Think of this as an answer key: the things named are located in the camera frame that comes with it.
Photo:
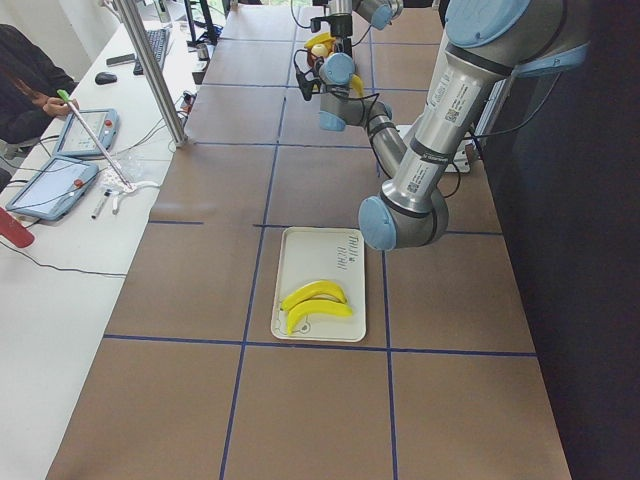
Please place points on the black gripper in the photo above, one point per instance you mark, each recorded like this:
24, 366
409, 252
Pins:
318, 63
343, 31

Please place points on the yellow banana basket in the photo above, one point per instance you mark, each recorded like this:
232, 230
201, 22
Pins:
324, 289
356, 86

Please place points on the yellow banana carried to tray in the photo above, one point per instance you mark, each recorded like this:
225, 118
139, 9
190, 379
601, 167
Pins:
316, 306

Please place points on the yellow banana basket outer edge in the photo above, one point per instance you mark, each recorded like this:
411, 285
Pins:
324, 38

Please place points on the brown wicker basket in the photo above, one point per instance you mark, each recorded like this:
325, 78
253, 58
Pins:
312, 58

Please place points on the pink white peach back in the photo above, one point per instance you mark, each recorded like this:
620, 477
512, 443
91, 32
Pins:
320, 50

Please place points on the metal cup on desk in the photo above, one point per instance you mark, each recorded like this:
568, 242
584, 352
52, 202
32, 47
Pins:
202, 52

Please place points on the white bear print tray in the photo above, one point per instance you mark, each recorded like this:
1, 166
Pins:
308, 254

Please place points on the black keyboard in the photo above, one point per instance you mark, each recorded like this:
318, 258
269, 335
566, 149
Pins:
159, 43

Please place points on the black smartphone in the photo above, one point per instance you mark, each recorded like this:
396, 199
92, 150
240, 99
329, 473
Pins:
120, 60

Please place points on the black computer mouse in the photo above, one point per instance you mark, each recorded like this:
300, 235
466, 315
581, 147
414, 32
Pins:
104, 78

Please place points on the black marker pen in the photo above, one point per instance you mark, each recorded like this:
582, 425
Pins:
101, 204

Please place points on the white pink long stick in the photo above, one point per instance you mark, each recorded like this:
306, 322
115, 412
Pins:
63, 94

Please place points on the blue teach pendant near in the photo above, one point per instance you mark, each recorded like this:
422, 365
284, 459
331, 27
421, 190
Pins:
53, 191

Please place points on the person in dark clothes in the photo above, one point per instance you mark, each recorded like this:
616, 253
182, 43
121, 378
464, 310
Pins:
30, 83

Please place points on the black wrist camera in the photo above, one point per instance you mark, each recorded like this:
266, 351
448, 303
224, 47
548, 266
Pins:
316, 23
308, 82

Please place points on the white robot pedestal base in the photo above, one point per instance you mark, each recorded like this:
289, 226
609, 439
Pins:
464, 154

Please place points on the aluminium frame post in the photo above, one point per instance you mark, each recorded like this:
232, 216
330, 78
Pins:
152, 72

